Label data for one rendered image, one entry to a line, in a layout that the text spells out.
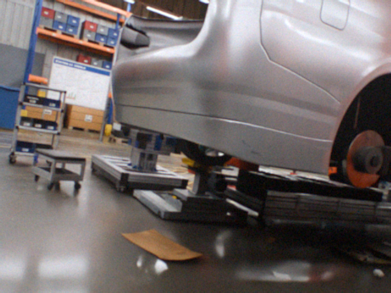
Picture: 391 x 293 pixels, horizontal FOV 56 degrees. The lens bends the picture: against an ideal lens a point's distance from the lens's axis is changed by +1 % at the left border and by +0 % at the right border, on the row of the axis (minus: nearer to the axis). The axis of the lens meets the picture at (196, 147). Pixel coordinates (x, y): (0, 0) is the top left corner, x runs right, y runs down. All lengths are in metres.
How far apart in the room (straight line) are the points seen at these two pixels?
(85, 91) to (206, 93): 8.13
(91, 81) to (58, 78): 0.78
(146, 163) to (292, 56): 3.13
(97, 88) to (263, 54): 8.32
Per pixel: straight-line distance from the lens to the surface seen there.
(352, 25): 1.90
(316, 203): 4.03
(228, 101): 1.53
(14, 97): 9.19
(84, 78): 9.62
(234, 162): 3.85
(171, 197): 3.49
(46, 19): 13.16
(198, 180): 3.48
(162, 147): 4.31
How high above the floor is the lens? 0.84
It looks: 3 degrees down
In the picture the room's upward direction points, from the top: 11 degrees clockwise
